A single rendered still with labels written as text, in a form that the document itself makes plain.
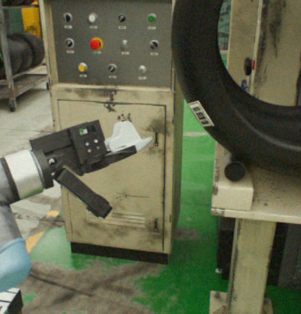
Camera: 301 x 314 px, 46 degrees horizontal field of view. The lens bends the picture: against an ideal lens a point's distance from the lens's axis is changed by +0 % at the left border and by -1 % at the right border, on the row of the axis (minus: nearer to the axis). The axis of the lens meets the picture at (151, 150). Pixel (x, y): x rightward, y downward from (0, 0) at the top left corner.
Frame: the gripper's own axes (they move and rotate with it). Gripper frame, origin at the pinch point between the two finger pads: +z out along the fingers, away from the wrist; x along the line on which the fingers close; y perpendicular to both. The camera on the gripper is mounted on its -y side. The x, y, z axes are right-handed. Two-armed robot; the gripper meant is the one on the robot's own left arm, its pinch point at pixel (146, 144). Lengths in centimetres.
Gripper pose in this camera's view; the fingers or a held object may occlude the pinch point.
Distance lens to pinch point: 67.3
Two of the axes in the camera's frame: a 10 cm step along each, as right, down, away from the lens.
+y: -2.8, -9.5, -1.5
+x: -4.4, -0.2, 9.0
